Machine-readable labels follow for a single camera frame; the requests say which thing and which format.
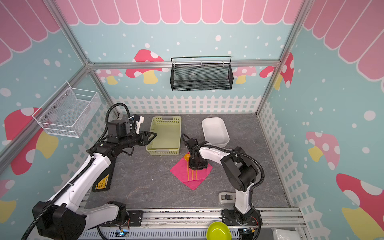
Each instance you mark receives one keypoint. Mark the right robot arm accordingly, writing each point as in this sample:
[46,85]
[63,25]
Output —
[243,172]

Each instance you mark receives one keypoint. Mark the orange spoon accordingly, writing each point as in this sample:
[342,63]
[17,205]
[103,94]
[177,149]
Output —
[187,159]

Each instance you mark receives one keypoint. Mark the pink paper napkin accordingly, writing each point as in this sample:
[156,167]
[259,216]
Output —
[180,172]

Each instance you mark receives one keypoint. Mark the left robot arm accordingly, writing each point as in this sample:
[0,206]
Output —
[60,218]

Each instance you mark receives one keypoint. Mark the green perforated plastic basket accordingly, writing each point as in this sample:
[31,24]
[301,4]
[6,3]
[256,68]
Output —
[168,139]

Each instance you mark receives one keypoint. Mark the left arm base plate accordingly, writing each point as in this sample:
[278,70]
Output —
[133,219]

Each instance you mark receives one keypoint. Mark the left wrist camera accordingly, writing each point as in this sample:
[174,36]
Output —
[135,124]

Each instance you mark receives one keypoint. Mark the white plastic tub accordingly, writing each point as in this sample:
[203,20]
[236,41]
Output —
[215,132]

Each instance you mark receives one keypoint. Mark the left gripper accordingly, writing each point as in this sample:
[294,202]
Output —
[144,137]

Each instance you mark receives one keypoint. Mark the lime green bowl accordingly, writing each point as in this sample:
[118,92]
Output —
[218,231]

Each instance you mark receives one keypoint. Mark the white small device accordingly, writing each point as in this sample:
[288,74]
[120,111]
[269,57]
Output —
[227,198]

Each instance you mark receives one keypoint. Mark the white wire mesh basket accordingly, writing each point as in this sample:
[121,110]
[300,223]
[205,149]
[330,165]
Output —
[68,111]

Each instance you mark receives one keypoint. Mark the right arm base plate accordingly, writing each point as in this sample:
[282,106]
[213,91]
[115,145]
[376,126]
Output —
[233,217]

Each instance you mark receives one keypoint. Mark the black wire mesh basket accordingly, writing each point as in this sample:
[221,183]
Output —
[213,73]

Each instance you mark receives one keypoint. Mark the black box with yellow label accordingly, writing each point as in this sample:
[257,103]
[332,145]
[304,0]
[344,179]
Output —
[104,181]

